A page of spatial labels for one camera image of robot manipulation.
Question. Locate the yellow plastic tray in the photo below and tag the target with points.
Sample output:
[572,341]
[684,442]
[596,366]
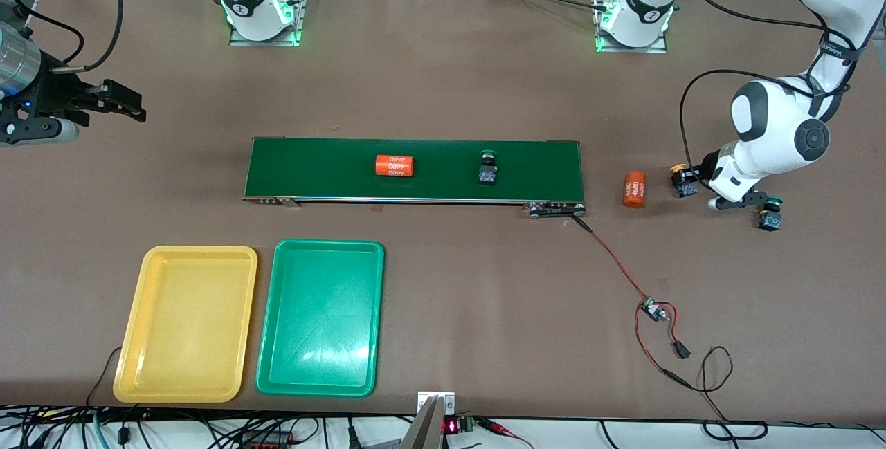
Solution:
[183,338]

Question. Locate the small speed controller board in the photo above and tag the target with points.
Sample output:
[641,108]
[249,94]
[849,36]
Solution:
[651,309]

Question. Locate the green push button switch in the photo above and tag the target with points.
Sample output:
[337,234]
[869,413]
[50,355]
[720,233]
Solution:
[488,172]
[770,221]

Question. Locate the yellow push button switch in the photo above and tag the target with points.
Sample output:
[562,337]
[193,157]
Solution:
[685,189]

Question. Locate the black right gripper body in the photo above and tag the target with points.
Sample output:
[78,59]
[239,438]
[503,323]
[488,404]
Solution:
[57,91]

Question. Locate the orange power strip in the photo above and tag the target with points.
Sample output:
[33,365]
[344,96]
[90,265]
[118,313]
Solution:
[266,443]

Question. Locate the red clip lead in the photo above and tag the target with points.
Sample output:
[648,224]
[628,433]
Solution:
[502,428]

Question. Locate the grey metal camera mount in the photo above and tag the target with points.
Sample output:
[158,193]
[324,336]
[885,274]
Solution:
[429,428]

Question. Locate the green conveyor belt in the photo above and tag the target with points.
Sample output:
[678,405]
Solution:
[443,186]

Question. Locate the red digit display module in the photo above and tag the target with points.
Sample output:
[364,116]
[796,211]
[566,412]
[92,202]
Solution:
[451,426]

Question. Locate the green plastic tray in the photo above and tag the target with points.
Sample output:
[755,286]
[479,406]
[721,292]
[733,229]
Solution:
[318,338]

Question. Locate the orange 4680 battery cylinder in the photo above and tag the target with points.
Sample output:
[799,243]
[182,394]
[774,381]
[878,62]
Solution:
[633,189]
[394,166]

